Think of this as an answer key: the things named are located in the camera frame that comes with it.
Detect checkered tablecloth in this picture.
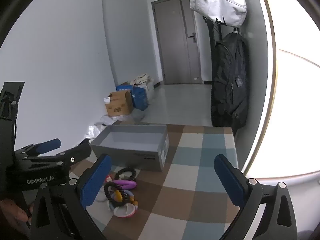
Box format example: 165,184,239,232
70,124,242,240

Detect white plastic bags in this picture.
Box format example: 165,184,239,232
85,114,145,140

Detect black backpack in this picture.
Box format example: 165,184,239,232
211,32,250,128

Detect grey door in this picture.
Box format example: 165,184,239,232
152,0,203,85

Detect round gold-framed mirror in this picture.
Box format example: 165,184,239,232
241,0,320,180

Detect person's left hand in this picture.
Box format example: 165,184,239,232
0,199,35,233

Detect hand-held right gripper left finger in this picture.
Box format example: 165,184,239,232
30,154,112,240

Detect white round jewelry case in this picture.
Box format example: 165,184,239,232
96,190,108,203
114,201,138,218

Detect blue box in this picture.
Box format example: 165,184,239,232
116,81,134,93
131,86,150,111

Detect white bag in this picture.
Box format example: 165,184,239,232
189,0,247,27

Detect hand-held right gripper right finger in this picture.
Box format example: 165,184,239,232
214,154,298,240

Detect cream tote bag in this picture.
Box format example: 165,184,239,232
129,74,154,88

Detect grey cardboard box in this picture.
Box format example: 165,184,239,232
90,124,170,172

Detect brown cardboard box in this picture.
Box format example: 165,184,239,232
104,90,134,117

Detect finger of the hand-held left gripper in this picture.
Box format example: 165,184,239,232
14,138,62,158
24,142,92,172

